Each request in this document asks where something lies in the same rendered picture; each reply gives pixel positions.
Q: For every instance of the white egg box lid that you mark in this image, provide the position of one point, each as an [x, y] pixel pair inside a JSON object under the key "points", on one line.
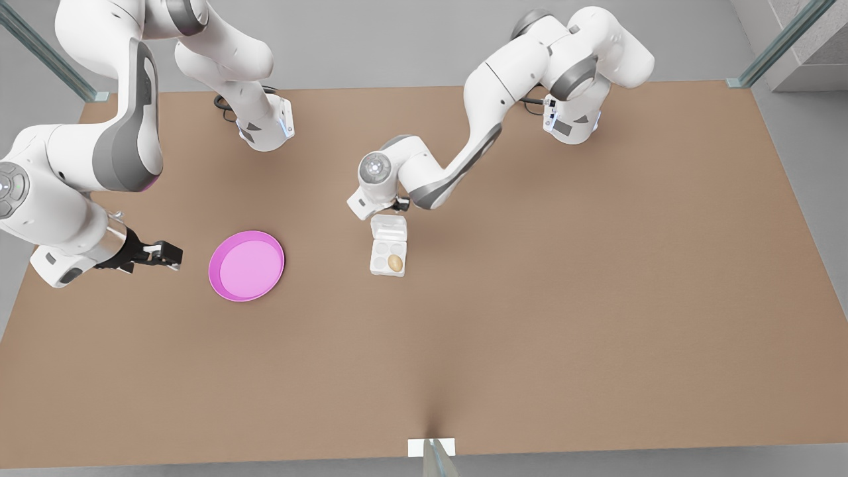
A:
{"points": [[389, 228]]}

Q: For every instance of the brown egg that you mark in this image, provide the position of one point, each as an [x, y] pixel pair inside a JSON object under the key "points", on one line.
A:
{"points": [[395, 263]]}

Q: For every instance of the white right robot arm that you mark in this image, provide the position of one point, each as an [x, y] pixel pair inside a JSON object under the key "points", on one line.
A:
{"points": [[73, 152]]}

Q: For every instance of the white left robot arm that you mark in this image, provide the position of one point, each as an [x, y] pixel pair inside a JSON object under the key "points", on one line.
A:
{"points": [[490, 93]]}

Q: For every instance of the white egg box base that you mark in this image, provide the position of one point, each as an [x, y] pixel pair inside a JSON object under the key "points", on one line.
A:
{"points": [[380, 252]]}

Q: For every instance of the pink round plate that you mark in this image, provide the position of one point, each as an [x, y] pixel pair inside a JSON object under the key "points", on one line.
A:
{"points": [[246, 266]]}

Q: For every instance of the grey concrete block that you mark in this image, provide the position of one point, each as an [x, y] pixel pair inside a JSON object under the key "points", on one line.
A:
{"points": [[818, 63]]}

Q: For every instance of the silver frame post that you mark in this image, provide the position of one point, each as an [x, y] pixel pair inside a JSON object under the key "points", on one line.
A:
{"points": [[434, 454], [782, 43], [46, 56]]}

